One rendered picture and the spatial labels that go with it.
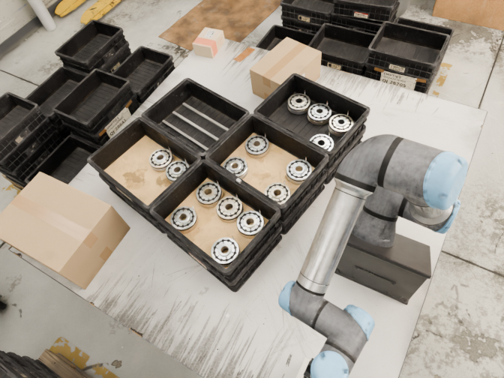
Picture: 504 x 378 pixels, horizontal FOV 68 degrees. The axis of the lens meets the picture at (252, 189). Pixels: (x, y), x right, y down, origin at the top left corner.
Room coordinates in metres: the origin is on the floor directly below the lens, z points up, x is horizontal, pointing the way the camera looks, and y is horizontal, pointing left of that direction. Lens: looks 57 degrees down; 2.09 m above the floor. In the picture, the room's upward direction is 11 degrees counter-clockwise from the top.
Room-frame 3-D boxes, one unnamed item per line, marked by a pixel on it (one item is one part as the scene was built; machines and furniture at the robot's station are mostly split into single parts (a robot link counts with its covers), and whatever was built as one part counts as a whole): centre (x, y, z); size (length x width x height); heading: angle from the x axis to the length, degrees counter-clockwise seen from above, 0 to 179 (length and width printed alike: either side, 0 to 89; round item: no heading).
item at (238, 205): (0.74, 0.10, 0.86); 0.10 x 0.10 x 0.01
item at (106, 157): (1.00, 0.41, 0.87); 0.40 x 0.30 x 0.11; 41
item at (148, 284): (0.96, -0.03, 0.35); 1.60 x 1.60 x 0.70; 51
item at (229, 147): (0.89, -0.08, 0.87); 0.40 x 0.30 x 0.11; 41
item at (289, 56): (1.51, -0.28, 0.78); 0.30 x 0.22 x 0.16; 130
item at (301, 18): (2.60, -0.71, 0.31); 0.40 x 0.30 x 0.34; 51
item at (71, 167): (1.55, 1.10, 0.26); 0.40 x 0.30 x 0.23; 141
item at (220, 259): (0.56, 0.14, 0.86); 0.10 x 0.10 x 0.01
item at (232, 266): (0.69, 0.15, 0.92); 0.40 x 0.30 x 0.02; 41
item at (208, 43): (1.94, 0.08, 0.74); 0.16 x 0.12 x 0.07; 147
